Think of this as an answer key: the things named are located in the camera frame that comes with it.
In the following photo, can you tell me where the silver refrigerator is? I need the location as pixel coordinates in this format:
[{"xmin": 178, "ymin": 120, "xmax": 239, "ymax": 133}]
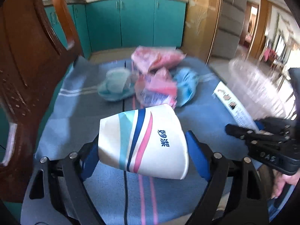
[{"xmin": 211, "ymin": 0, "xmax": 247, "ymax": 60}]

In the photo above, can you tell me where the wooden glass door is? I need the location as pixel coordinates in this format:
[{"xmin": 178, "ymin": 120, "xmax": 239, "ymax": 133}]
[{"xmin": 181, "ymin": 0, "xmax": 222, "ymax": 63}]

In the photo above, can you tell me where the teal kitchen cabinet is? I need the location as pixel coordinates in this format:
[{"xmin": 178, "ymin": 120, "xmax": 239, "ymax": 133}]
[{"xmin": 43, "ymin": 0, "xmax": 188, "ymax": 59}]

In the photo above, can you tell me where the white ointment box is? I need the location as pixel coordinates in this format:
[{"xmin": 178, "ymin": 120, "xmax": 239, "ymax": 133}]
[{"xmin": 214, "ymin": 81, "xmax": 259, "ymax": 132}]

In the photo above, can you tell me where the pink plastic bag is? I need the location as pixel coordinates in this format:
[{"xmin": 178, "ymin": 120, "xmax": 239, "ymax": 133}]
[{"xmin": 131, "ymin": 46, "xmax": 186, "ymax": 74}]

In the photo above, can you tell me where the teal face mask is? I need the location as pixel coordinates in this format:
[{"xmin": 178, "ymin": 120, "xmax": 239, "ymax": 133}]
[{"xmin": 98, "ymin": 67, "xmax": 138, "ymax": 102}]

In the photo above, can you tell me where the carved wooden chair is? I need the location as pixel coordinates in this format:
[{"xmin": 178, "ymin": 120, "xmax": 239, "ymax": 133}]
[{"xmin": 1, "ymin": 0, "xmax": 82, "ymax": 203}]

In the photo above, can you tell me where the person's right hand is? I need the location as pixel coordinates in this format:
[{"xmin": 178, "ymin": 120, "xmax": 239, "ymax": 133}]
[{"xmin": 271, "ymin": 170, "xmax": 300, "ymax": 199}]

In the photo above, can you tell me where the white striped paper cup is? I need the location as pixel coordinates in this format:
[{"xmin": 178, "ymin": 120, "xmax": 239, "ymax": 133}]
[{"xmin": 98, "ymin": 104, "xmax": 189, "ymax": 180}]

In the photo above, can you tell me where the pink printed wrapper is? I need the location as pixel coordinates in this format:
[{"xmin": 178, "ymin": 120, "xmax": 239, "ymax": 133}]
[{"xmin": 134, "ymin": 67, "xmax": 177, "ymax": 109}]

